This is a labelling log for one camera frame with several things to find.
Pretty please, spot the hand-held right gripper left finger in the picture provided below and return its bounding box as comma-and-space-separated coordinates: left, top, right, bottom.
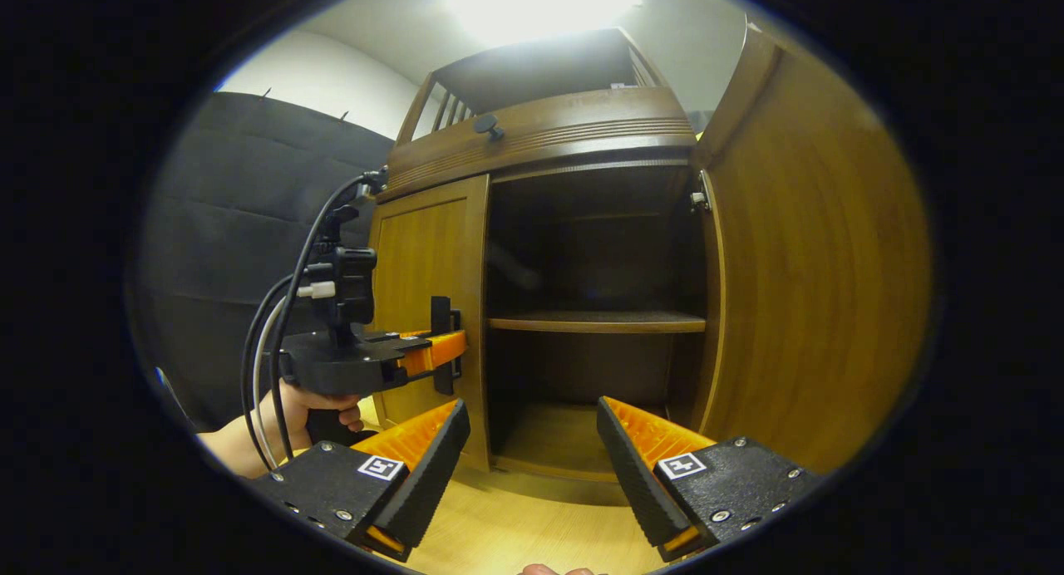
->
249, 398, 471, 562

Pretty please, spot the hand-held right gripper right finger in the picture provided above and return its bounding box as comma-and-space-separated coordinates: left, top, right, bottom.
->
597, 396, 824, 562

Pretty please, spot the black door handle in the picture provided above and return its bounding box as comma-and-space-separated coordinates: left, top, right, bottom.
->
430, 296, 463, 396

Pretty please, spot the wooden shoe cabinet door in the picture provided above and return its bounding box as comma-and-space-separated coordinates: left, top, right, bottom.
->
694, 27, 932, 474
366, 174, 491, 472

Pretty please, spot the wooden double-door shoe cabinet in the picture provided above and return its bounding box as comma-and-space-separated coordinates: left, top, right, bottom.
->
366, 27, 932, 484

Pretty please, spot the wooden cabinet shelf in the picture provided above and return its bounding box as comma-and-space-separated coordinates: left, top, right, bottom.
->
488, 311, 707, 335

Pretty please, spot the wooden cabinet drawer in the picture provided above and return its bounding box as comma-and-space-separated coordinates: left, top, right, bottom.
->
384, 86, 697, 202

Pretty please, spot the black backdrop cloth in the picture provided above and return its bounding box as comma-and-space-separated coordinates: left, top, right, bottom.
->
137, 91, 396, 433

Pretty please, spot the large ceiling light panel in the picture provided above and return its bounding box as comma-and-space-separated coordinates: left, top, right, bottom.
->
445, 0, 645, 48

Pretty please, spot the white cable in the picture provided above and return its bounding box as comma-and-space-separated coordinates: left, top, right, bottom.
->
252, 295, 290, 469

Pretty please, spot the black cable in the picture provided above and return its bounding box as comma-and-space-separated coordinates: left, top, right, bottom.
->
240, 274, 293, 473
268, 166, 390, 461

